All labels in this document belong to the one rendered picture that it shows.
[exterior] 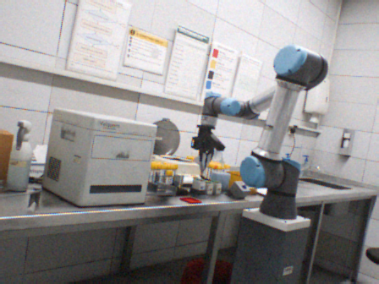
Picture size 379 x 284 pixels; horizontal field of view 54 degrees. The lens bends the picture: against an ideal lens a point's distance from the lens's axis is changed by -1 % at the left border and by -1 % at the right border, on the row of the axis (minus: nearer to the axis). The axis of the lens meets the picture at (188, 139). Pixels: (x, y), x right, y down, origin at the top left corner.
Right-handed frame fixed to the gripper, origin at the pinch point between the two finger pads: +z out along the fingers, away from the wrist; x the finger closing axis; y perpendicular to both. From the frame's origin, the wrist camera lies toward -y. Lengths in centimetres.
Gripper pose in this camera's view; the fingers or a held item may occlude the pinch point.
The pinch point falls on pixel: (203, 169)
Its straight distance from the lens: 172.9
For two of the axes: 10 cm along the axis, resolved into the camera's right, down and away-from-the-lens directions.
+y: -7.2, -1.6, 6.7
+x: -6.7, -0.8, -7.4
